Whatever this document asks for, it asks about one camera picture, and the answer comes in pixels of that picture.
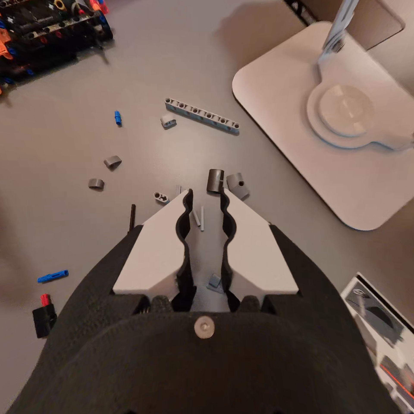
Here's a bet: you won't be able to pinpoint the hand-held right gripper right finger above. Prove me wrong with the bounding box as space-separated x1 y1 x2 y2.
220 188 299 312

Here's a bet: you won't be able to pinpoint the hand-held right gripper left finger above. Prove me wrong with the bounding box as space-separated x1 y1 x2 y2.
112 188 197 312

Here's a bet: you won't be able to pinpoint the small flat grey lego piece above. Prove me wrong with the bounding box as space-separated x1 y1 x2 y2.
206 274 224 294

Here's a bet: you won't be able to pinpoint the grey lego connector block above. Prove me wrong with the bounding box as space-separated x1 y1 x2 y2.
226 172 250 200

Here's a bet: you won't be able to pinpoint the dark brown lego cylinder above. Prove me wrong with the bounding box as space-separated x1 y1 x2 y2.
206 168 225 195

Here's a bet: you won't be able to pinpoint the long blue lego pin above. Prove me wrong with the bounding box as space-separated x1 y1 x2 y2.
37 269 69 284

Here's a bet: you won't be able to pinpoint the black lego connector red pins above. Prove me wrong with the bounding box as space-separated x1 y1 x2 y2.
32 293 58 339

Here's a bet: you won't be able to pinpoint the lego sticker sheet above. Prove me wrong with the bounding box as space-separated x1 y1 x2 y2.
340 273 414 414

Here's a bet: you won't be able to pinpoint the long light grey lego beam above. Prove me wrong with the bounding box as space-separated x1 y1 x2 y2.
164 97 241 135

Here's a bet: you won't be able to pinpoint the black lego car model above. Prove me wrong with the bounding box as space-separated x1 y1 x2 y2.
0 0 114 96

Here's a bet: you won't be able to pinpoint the white monitor stand base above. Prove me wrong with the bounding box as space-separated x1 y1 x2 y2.
232 0 414 231

